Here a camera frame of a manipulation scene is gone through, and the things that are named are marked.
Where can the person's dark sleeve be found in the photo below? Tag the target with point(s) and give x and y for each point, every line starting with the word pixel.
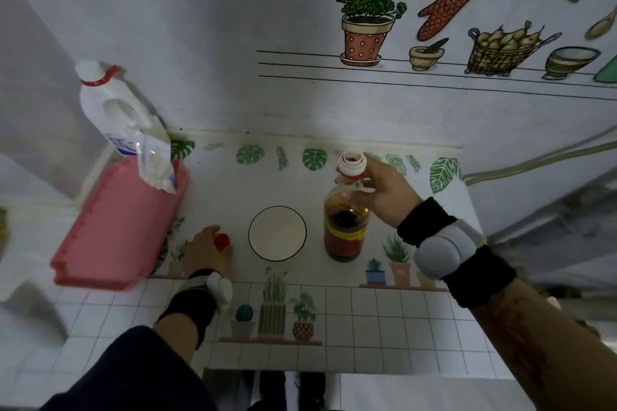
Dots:
pixel 130 374

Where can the person's left hand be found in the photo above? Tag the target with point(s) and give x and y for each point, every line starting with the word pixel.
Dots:
pixel 202 256

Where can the white plastic jug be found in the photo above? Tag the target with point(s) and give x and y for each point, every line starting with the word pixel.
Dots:
pixel 108 112

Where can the person's right thumb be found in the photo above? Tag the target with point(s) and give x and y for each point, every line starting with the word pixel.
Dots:
pixel 361 196

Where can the person's left forearm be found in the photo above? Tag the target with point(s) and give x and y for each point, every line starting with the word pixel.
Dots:
pixel 176 331

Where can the clear bottle of dark sauce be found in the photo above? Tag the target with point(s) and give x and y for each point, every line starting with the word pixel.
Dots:
pixel 346 232

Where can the red bottle cap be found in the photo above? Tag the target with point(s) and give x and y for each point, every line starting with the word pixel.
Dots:
pixel 222 242

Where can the kitchen print wall sticker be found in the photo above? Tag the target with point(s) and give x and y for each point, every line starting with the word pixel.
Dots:
pixel 434 25

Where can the white bowl with black rim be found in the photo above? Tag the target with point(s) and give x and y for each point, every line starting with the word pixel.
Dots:
pixel 277 234

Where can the person's left fingers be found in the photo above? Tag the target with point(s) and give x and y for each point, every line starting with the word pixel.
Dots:
pixel 207 235

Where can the person's right forearm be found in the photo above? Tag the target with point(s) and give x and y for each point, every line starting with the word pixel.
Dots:
pixel 544 353

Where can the pink plastic container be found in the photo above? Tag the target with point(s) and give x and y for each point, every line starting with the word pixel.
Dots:
pixel 120 227

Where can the black wristband with white tracker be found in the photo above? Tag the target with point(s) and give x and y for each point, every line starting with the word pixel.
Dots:
pixel 193 302

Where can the person's right hand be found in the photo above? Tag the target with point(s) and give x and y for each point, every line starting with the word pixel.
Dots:
pixel 393 196

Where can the black wristband with grey tracker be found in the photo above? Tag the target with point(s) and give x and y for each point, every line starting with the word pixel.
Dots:
pixel 453 247

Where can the clear plastic bag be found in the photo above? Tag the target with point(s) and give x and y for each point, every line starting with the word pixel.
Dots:
pixel 156 162

